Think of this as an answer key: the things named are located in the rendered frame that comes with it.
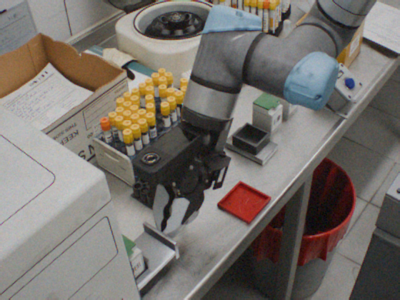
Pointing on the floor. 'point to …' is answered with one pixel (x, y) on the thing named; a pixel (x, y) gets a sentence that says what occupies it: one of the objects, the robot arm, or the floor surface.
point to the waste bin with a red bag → (272, 252)
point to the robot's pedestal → (379, 269)
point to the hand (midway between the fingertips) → (162, 234)
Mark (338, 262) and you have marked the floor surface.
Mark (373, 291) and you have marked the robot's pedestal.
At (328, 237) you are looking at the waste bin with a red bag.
